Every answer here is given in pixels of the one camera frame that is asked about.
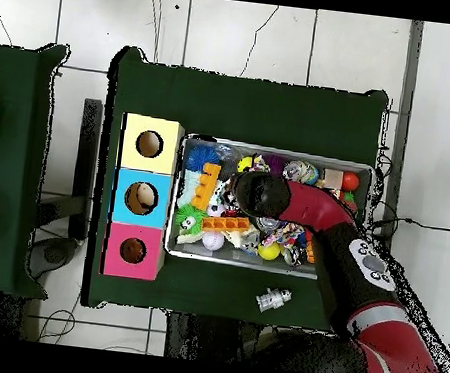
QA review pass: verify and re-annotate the cream plush toy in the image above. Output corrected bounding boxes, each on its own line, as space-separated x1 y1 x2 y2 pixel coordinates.
175 218 261 256

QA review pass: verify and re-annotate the silver robot figure toy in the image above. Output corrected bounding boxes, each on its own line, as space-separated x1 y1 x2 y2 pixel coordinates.
253 285 294 316

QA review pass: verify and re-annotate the wooden box with three holes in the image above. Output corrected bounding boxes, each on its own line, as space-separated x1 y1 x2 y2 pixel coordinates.
99 111 187 284

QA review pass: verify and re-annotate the shallow clear mesh bin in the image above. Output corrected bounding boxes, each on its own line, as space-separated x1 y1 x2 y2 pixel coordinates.
161 132 376 285

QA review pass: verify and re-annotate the small soccer ball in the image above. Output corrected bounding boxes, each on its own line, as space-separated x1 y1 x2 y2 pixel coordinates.
206 202 227 219

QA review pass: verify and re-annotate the light blue knitted cloth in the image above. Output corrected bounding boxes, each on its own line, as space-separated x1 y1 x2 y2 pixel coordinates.
176 168 227 213

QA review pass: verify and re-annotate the blue spiky rubber ball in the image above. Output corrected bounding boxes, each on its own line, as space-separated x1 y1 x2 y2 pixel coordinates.
184 142 223 175

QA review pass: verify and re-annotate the green fuzzy ball with eye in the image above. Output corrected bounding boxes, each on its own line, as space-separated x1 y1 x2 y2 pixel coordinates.
172 202 210 238

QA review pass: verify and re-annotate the purple spiky ball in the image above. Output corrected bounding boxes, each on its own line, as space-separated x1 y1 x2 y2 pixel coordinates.
260 153 288 177

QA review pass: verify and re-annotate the colourful drink can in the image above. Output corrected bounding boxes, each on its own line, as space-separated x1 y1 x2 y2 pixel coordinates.
281 158 321 186

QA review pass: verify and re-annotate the plain wooden cube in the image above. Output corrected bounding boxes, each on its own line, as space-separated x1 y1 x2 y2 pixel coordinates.
322 168 346 190

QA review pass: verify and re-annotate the red-orange ball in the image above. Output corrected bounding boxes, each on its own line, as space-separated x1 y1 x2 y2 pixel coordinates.
340 170 361 194

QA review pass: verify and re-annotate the black upright panel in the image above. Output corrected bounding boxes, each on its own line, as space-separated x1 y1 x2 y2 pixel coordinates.
67 97 105 240

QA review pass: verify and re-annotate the grey floor stand base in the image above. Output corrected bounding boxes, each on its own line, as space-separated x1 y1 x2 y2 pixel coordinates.
27 190 88 284

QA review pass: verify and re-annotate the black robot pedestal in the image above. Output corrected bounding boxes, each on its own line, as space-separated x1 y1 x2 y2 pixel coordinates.
162 310 263 367

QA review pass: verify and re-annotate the black cable with plug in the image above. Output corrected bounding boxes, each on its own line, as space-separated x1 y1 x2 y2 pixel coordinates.
369 212 450 249

